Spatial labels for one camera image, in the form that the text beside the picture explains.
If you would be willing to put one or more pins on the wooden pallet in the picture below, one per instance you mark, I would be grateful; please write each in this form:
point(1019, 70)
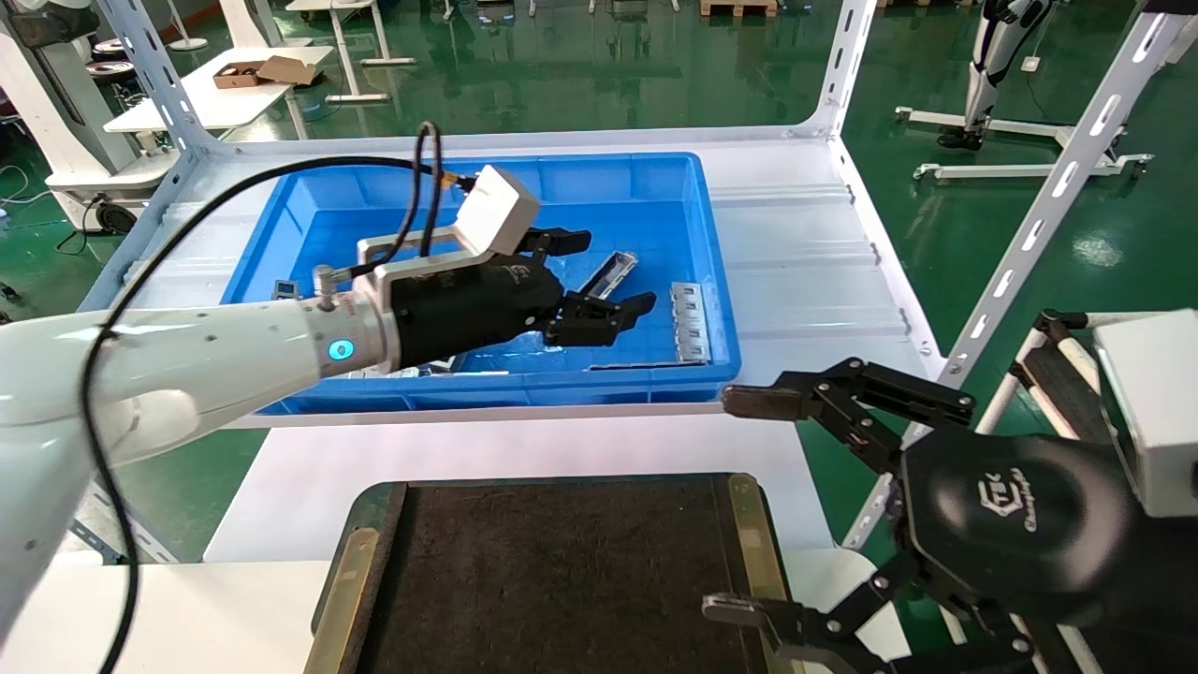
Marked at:
point(739, 7)

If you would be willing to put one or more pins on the clear plastic film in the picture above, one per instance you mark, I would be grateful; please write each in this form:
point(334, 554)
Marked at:
point(524, 348)

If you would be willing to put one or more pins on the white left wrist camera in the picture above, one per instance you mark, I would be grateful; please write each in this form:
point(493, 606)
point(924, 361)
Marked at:
point(496, 211)

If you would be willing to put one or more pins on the white metal shelf board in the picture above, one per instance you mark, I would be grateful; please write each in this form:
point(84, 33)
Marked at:
point(796, 281)

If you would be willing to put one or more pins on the open cardboard box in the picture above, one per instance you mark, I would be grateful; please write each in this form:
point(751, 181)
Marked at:
point(285, 70)

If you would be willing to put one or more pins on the white tube frame black pads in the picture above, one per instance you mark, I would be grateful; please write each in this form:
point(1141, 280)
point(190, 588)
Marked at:
point(1058, 384)

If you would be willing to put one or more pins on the white table with T-legs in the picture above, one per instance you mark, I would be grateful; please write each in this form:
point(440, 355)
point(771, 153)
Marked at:
point(357, 96)

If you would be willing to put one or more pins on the blue plastic bin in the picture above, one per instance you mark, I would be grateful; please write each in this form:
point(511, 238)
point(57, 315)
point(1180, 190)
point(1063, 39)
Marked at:
point(636, 187)

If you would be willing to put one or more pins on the silver metal cage part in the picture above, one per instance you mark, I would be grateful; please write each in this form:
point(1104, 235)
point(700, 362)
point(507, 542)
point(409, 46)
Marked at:
point(610, 271)
point(691, 323)

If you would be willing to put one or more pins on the white black humanoid robot legs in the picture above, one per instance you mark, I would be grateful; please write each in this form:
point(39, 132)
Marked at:
point(983, 75)

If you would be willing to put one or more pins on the round metal stool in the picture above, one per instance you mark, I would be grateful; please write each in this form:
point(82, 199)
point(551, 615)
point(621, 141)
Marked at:
point(117, 67)

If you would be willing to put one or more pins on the white perforated steel upright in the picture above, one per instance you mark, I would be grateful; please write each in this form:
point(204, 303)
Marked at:
point(1084, 145)
point(140, 548)
point(842, 65)
point(157, 80)

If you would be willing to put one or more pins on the white wheeled stand base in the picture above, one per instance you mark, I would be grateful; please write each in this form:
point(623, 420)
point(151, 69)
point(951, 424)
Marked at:
point(1011, 171)

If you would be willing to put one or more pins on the white work table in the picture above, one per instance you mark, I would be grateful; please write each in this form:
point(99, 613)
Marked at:
point(206, 98)

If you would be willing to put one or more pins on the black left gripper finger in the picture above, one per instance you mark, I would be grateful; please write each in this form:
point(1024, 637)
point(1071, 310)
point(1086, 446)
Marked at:
point(590, 320)
point(562, 241)

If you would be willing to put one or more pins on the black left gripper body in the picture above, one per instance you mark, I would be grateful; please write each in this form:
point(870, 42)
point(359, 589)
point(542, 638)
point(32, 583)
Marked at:
point(468, 314)

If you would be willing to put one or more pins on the white wheeled machine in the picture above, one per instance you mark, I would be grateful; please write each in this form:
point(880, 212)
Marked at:
point(56, 112)

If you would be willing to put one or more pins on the black container tray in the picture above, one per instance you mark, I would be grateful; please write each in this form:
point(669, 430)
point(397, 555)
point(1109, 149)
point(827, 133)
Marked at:
point(562, 562)

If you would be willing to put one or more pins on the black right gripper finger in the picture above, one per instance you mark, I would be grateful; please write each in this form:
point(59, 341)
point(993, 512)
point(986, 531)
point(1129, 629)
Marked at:
point(758, 402)
point(739, 610)

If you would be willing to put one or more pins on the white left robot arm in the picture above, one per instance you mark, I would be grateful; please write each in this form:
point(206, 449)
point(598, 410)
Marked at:
point(187, 356)

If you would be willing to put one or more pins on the white round floor stand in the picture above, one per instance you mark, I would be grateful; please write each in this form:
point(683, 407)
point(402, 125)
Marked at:
point(187, 43)

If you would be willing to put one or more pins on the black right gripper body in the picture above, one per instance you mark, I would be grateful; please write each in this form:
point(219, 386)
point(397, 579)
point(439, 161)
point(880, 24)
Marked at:
point(1020, 524)

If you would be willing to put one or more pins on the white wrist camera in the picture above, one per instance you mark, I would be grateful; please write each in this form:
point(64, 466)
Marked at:
point(496, 211)
point(1156, 412)

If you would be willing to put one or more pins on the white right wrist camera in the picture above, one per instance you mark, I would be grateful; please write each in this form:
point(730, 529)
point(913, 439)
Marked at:
point(1156, 412)

